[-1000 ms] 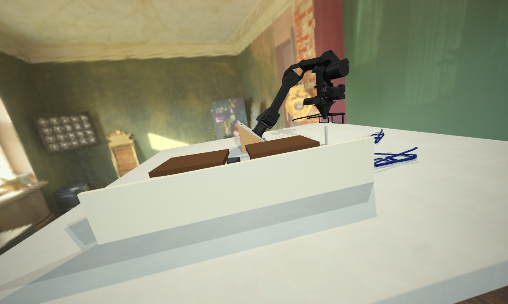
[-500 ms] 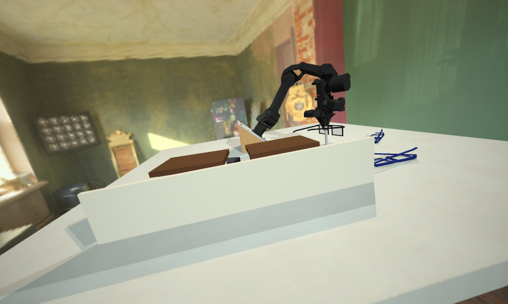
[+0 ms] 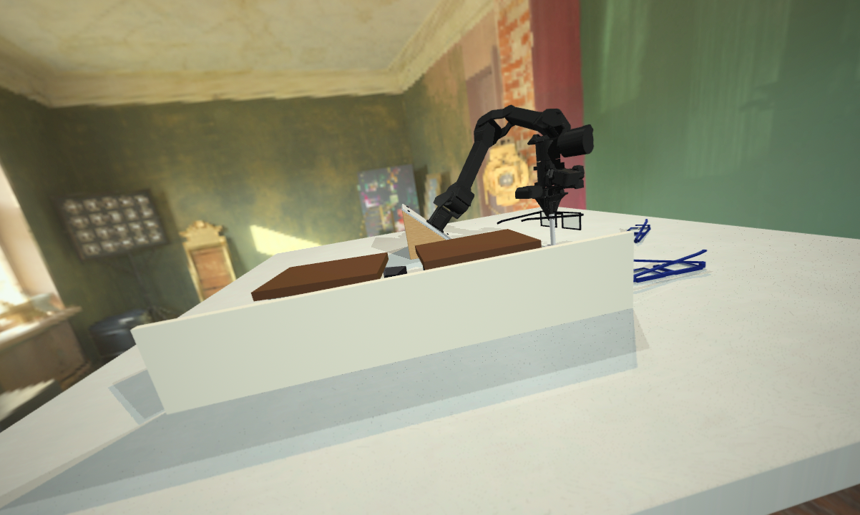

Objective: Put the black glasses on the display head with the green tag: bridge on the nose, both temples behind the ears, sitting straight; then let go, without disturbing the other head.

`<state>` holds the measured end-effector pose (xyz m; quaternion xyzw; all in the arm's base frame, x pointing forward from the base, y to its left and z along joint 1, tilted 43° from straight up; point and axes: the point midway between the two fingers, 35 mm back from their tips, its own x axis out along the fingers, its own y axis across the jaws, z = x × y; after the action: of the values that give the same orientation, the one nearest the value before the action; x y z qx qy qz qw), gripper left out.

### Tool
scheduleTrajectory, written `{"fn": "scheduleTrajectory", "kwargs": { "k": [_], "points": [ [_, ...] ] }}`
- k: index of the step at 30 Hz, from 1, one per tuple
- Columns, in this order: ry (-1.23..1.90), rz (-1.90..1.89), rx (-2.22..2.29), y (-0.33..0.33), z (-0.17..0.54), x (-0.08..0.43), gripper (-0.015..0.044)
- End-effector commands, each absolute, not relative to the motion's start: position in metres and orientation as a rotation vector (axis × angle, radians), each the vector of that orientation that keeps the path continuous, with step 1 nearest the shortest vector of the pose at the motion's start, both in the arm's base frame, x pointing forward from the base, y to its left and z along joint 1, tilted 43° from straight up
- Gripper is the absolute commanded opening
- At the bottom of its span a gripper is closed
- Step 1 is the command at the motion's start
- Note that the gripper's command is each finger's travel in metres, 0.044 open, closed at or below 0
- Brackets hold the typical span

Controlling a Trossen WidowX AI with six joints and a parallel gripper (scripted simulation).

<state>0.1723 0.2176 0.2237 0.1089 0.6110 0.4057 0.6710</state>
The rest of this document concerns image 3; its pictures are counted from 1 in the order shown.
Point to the white rectangular panel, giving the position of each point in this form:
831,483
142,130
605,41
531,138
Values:
226,354

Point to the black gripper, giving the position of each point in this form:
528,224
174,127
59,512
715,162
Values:
547,196

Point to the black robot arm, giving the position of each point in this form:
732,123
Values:
558,138

